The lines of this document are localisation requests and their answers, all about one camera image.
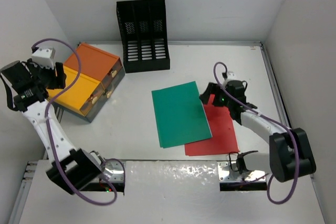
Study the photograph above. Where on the black file organizer rack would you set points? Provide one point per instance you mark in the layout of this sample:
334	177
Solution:
143	31

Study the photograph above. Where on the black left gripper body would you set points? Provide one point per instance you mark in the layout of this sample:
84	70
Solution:
46	76

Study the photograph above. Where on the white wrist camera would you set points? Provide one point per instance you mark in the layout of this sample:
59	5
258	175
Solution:
228	76
44	57

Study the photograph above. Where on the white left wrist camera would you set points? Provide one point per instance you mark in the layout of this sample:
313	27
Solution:
44	57

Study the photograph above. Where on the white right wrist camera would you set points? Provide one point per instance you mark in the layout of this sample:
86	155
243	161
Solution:
228	76

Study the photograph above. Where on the yellow drawer cabinet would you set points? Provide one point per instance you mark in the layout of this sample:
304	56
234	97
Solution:
76	96

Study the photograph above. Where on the green plastic folder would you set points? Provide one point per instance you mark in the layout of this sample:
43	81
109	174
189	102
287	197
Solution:
180	116

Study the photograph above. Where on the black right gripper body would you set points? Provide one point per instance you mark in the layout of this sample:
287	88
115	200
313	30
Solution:
223	100

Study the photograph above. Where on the red plastic folder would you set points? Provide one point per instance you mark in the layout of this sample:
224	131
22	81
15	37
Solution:
223	140

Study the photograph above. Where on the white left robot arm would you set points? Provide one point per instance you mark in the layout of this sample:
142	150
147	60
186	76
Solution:
71	168

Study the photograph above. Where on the smoky yellow cabinet drawer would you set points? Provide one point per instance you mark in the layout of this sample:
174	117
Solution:
92	99

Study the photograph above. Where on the clear smoky drawer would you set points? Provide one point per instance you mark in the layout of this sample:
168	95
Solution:
107	93

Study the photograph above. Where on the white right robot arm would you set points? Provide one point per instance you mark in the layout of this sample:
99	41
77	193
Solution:
286	146

